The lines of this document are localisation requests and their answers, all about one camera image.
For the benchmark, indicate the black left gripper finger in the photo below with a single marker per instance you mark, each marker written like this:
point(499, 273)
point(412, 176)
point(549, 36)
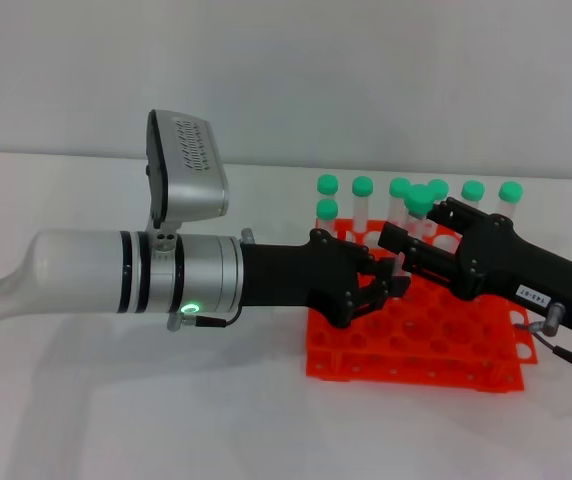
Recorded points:
point(386, 267)
point(381, 295)

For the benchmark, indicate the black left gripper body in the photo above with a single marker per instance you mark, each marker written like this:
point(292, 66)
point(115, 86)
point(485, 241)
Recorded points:
point(296, 275)

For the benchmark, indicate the green capped clear test tube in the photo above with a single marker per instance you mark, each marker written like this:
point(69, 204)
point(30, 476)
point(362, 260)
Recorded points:
point(327, 210)
point(510, 192)
point(418, 199)
point(397, 187)
point(327, 184)
point(472, 190)
point(440, 186)
point(362, 186)

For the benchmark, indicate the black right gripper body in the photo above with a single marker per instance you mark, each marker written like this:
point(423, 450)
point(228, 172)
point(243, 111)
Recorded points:
point(516, 270)

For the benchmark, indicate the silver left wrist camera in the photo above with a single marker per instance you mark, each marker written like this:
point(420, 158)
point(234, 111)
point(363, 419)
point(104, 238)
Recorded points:
point(191, 170)

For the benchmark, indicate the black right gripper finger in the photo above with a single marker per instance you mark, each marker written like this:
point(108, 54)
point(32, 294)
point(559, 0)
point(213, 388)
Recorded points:
point(426, 255)
point(456, 217)

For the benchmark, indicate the orange test tube rack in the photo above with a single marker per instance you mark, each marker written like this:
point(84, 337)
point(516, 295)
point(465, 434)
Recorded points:
point(416, 345)

